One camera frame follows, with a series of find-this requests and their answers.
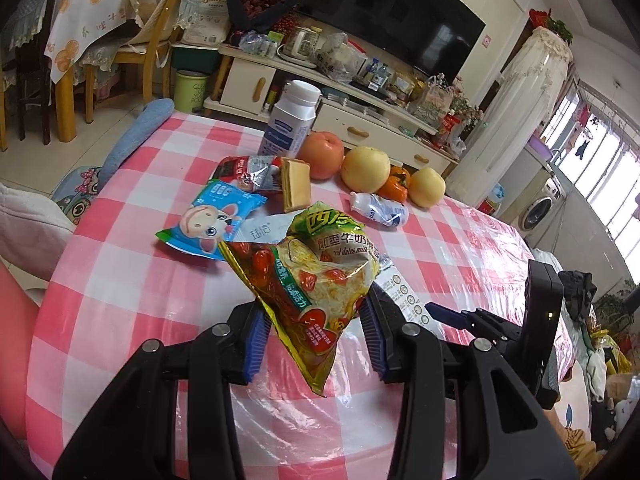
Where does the cream television cabinet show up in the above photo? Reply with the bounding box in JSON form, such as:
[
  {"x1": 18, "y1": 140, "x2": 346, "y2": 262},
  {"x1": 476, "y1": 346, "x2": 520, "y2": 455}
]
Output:
[{"x1": 202, "y1": 42, "x2": 461, "y2": 176}]

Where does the dark red snack packet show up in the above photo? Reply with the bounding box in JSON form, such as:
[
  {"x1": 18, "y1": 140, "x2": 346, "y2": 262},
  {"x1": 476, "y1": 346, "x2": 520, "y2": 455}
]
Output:
[{"x1": 212, "y1": 155, "x2": 283, "y2": 195}]

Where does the dark wrapped flower bouquet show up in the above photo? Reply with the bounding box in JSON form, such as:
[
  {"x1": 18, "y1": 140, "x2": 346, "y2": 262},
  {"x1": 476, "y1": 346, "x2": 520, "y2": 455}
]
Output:
[{"x1": 224, "y1": 0, "x2": 301, "y2": 33}]

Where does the white printed plastic bag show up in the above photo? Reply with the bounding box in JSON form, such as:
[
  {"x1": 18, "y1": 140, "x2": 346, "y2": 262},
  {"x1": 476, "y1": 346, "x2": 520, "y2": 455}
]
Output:
[{"x1": 410, "y1": 75, "x2": 453, "y2": 121}]

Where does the dark cloth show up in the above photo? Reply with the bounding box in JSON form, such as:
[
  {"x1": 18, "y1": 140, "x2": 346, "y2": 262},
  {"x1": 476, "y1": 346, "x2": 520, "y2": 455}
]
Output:
[{"x1": 557, "y1": 270, "x2": 598, "y2": 321}]

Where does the orange print tablecloth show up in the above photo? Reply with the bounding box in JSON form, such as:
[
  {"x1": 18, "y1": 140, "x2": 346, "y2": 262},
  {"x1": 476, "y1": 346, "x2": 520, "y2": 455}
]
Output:
[{"x1": 45, "y1": 0, "x2": 138, "y2": 86}]

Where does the green waste bin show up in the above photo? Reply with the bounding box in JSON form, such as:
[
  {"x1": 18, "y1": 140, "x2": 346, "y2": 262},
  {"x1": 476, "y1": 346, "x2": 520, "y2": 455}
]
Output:
[{"x1": 172, "y1": 69, "x2": 211, "y2": 113}]

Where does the white milk bottle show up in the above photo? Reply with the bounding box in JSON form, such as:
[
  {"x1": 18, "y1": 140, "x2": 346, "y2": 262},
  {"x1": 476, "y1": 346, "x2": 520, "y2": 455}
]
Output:
[{"x1": 257, "y1": 80, "x2": 322, "y2": 158}]

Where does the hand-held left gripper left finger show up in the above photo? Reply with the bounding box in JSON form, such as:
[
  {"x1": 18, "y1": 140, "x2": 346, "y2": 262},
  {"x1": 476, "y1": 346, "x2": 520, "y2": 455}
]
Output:
[{"x1": 52, "y1": 302, "x2": 273, "y2": 480}]

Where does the dark wooden chair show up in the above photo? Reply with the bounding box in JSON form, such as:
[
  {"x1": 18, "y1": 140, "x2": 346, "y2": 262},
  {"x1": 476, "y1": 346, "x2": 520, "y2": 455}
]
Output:
[{"x1": 0, "y1": 0, "x2": 56, "y2": 151}]

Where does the cartoon print cushion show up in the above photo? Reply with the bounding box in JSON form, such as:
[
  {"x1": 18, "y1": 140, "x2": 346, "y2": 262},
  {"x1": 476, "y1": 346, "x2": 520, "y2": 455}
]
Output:
[{"x1": 52, "y1": 165, "x2": 103, "y2": 226}]

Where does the white electric kettle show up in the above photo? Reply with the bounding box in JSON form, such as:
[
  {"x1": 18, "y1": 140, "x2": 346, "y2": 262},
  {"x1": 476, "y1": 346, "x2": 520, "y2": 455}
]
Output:
[{"x1": 277, "y1": 26, "x2": 321, "y2": 63}]

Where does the pack of water bottles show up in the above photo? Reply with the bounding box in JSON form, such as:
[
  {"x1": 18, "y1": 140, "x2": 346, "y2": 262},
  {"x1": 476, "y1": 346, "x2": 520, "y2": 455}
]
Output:
[{"x1": 239, "y1": 30, "x2": 281, "y2": 58}]

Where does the small yellow pear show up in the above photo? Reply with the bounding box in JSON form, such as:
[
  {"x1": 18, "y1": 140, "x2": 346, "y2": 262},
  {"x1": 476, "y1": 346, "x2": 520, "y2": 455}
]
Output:
[{"x1": 410, "y1": 166, "x2": 447, "y2": 209}]

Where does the white lace covered air conditioner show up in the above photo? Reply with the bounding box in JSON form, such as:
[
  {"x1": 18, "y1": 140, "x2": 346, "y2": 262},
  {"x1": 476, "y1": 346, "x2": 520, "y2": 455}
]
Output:
[{"x1": 445, "y1": 27, "x2": 573, "y2": 221}]

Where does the blue fleece cushion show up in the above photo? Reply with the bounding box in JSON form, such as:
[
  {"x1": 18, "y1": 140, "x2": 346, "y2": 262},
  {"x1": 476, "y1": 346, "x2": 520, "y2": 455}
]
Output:
[{"x1": 97, "y1": 99, "x2": 176, "y2": 188}]

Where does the yellow green snack packet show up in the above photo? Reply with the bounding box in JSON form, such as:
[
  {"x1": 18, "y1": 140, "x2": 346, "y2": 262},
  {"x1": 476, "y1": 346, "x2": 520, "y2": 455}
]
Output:
[{"x1": 219, "y1": 201, "x2": 382, "y2": 398}]

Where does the purple basin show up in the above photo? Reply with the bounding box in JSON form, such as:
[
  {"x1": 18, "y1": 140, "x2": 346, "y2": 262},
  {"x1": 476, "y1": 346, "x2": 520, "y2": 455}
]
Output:
[{"x1": 525, "y1": 140, "x2": 557, "y2": 162}]

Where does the red apple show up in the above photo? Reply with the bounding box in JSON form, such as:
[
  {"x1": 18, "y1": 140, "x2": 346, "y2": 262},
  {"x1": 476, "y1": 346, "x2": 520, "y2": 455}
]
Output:
[{"x1": 298, "y1": 131, "x2": 345, "y2": 181}]

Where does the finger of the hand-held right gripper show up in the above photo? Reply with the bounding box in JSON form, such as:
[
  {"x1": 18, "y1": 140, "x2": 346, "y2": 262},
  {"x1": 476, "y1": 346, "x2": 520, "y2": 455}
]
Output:
[{"x1": 424, "y1": 301, "x2": 526, "y2": 348}]

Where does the crushed plastic bottle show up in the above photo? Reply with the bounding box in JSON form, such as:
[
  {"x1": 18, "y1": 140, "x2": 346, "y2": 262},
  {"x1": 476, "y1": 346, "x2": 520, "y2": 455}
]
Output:
[{"x1": 349, "y1": 191, "x2": 410, "y2": 229}]

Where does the beige biscuit packet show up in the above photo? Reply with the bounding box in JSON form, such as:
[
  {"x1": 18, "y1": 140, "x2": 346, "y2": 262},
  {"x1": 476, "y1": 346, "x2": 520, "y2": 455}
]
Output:
[{"x1": 280, "y1": 157, "x2": 312, "y2": 213}]

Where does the white cushion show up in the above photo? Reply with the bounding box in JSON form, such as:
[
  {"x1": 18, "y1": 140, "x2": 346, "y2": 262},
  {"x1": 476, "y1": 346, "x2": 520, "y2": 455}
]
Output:
[{"x1": 0, "y1": 182, "x2": 76, "y2": 281}]

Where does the red white checked tablecloth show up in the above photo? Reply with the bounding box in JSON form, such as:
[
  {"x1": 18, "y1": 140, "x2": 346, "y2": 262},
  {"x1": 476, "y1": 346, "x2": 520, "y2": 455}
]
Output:
[{"x1": 25, "y1": 112, "x2": 573, "y2": 480}]

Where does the white printed sack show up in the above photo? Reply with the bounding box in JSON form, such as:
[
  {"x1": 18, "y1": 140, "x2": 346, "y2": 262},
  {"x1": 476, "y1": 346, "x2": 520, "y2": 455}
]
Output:
[{"x1": 182, "y1": 0, "x2": 231, "y2": 46}]

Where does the white wipes packet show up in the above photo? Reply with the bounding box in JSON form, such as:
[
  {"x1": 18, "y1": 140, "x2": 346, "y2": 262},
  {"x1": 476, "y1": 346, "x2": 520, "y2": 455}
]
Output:
[{"x1": 240, "y1": 215, "x2": 446, "y2": 341}]

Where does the clear bag of food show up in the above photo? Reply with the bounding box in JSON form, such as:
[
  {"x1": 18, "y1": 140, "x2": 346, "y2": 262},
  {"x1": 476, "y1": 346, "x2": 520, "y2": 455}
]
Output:
[{"x1": 315, "y1": 32, "x2": 368, "y2": 83}]

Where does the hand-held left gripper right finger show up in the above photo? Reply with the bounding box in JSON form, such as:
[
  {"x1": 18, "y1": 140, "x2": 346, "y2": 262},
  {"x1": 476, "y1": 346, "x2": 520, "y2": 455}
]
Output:
[{"x1": 361, "y1": 287, "x2": 581, "y2": 480}]

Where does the large yellow pear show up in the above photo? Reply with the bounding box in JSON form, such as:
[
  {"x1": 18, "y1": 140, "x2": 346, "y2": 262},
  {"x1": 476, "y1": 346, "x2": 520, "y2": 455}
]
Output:
[{"x1": 341, "y1": 146, "x2": 391, "y2": 195}]

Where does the black television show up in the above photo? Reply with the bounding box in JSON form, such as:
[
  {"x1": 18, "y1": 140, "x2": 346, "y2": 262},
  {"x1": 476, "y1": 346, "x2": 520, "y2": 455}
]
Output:
[{"x1": 297, "y1": 0, "x2": 487, "y2": 78}]

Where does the white washing machine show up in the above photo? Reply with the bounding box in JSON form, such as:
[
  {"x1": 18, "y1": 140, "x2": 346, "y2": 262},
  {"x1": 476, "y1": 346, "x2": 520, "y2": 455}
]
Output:
[{"x1": 517, "y1": 175, "x2": 563, "y2": 233}]

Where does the blue cartoon wipes packet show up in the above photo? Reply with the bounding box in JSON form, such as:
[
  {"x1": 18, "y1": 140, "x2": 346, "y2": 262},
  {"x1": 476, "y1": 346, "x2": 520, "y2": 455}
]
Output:
[{"x1": 155, "y1": 180, "x2": 269, "y2": 262}]

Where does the potted plant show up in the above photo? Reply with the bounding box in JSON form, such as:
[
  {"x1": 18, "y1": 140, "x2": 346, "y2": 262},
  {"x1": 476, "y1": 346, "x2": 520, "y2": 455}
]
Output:
[{"x1": 595, "y1": 280, "x2": 636, "y2": 341}]

